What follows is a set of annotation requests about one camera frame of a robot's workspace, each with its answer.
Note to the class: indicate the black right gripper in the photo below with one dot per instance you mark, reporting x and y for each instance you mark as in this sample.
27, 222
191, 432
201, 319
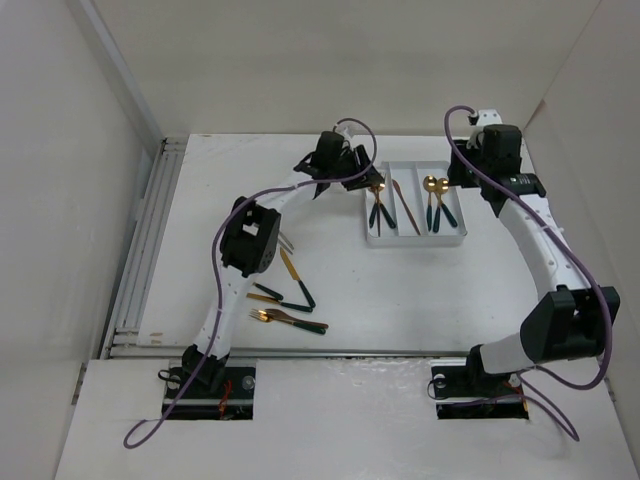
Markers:
456, 175

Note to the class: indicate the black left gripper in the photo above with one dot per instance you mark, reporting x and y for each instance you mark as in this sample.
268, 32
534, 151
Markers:
356, 156

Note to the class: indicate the rose gold fork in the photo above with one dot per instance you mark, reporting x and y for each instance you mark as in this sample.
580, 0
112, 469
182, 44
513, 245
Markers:
381, 187

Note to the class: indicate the gold spoon green handle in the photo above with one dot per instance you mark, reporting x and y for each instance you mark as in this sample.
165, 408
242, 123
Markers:
429, 184
442, 188
437, 218

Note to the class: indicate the rose gold knife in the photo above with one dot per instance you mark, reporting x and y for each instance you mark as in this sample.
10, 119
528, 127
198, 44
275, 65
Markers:
407, 210

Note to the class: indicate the gold fork green handle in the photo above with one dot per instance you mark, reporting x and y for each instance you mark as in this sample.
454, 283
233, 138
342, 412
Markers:
387, 216
374, 216
260, 315

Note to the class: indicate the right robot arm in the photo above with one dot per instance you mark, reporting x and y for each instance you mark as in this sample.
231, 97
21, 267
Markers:
574, 316

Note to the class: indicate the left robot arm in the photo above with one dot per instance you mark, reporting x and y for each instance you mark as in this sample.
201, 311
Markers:
245, 244

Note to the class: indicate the white three-slot cutlery tray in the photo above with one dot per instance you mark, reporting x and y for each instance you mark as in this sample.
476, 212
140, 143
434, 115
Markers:
410, 175

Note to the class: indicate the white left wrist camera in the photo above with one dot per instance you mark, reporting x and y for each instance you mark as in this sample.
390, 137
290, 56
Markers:
346, 131

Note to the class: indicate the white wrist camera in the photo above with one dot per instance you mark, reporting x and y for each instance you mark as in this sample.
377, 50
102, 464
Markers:
483, 117
346, 131

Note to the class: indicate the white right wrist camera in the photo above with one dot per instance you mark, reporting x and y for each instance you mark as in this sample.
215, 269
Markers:
483, 117

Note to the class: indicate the gold knife green handle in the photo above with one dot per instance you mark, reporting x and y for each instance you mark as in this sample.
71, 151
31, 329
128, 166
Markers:
284, 304
294, 275
269, 292

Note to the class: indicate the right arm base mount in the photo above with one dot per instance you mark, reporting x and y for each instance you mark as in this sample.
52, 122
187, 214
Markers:
458, 396

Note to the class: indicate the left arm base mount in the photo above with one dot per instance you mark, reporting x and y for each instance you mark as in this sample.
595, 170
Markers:
232, 400

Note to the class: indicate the aluminium rail frame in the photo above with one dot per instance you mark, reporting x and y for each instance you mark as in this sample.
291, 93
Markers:
151, 214

